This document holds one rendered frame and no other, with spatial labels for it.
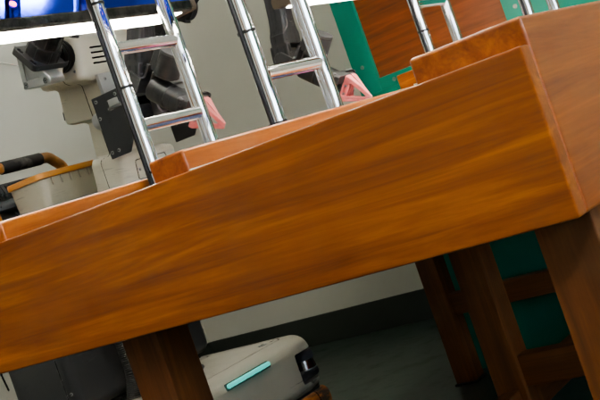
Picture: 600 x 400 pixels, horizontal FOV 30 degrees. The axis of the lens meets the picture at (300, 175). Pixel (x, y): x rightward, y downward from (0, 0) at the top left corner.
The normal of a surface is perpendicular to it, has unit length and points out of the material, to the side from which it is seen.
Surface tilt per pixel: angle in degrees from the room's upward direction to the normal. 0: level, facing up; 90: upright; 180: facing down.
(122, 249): 90
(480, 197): 90
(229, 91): 90
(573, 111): 90
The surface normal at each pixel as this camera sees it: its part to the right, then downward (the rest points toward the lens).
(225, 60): -0.55, 0.19
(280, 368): 0.77, -0.27
